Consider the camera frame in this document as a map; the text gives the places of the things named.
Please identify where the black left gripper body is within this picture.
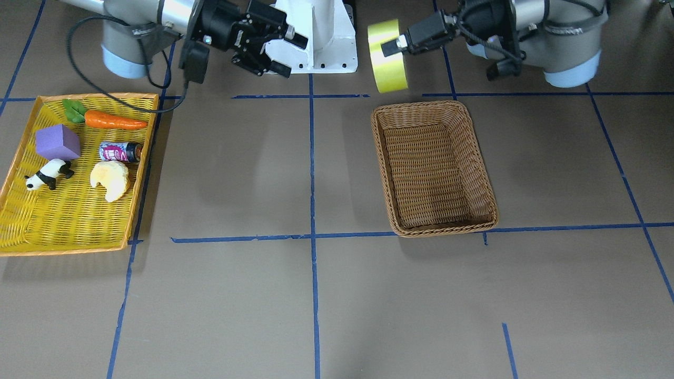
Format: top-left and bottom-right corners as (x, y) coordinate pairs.
(404, 1), (522, 57)

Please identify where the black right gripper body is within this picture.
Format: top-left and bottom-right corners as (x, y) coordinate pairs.
(187, 1), (288, 66)

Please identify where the yellow tape roll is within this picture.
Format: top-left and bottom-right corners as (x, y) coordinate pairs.
(367, 19), (409, 94)

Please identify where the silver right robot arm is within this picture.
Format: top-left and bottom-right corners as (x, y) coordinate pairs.
(70, 1), (308, 84)

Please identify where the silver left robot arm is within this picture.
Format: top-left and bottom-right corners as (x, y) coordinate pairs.
(374, 1), (610, 88)

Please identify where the brown wicker basket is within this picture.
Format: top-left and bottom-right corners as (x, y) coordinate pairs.
(371, 100), (499, 238)

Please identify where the pink labelled small can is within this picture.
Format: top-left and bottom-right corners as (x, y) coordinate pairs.
(98, 141), (143, 163)

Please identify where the orange toy carrot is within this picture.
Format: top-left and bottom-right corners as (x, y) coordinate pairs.
(61, 99), (148, 130)

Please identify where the pale yellow toy bread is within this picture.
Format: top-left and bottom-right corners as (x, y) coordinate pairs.
(90, 161), (128, 203)

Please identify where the purple foam cube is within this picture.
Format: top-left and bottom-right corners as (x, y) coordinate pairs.
(35, 123), (81, 161)

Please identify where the yellow woven tray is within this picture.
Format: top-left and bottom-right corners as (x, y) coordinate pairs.
(1, 93), (159, 257)

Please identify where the toy panda figure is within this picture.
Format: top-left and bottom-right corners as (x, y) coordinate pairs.
(25, 158), (75, 191)

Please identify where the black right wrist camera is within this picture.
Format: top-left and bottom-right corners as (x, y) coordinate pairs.
(179, 40), (210, 84)

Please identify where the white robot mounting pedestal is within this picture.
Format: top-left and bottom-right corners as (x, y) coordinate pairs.
(265, 1), (359, 74)

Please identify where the black camera cable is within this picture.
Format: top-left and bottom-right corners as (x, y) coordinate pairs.
(66, 16), (191, 114)

